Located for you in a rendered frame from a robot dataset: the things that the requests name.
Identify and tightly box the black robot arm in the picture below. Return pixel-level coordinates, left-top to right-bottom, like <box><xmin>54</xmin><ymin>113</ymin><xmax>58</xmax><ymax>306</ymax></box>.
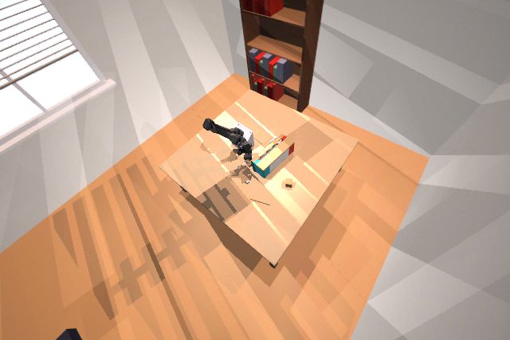
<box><xmin>202</xmin><ymin>118</ymin><xmax>251</xmax><ymax>155</ymax></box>

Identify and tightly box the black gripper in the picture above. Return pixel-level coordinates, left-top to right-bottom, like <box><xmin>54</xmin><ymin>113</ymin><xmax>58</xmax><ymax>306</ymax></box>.
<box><xmin>241</xmin><ymin>147</ymin><xmax>252</xmax><ymax>161</ymax></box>

